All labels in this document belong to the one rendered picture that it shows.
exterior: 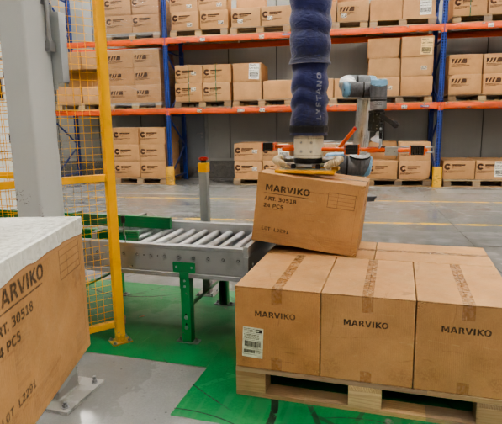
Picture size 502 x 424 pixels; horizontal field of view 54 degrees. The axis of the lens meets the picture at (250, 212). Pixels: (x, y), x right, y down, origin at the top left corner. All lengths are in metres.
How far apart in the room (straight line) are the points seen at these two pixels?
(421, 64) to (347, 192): 7.62
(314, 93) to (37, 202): 1.53
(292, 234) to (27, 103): 1.50
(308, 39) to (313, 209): 0.92
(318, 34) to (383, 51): 7.34
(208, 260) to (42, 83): 1.25
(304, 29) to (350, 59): 8.61
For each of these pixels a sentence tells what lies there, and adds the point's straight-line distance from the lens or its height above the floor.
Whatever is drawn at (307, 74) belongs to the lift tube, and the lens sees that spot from 2.82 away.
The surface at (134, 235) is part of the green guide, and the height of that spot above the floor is 0.61.
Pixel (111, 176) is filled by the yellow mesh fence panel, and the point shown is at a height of 1.00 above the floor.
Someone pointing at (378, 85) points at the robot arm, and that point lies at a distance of 2.84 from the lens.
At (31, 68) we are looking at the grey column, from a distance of 2.33.
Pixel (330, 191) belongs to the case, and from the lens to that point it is 2.73.
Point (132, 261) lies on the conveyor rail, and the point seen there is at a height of 0.48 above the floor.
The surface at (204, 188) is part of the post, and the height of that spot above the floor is 0.82.
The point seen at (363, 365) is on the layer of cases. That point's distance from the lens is 2.32.
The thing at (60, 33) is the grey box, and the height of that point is 1.68.
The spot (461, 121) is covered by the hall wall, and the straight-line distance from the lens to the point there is 11.61.
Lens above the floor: 1.28
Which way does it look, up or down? 10 degrees down
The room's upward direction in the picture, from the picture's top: 1 degrees counter-clockwise
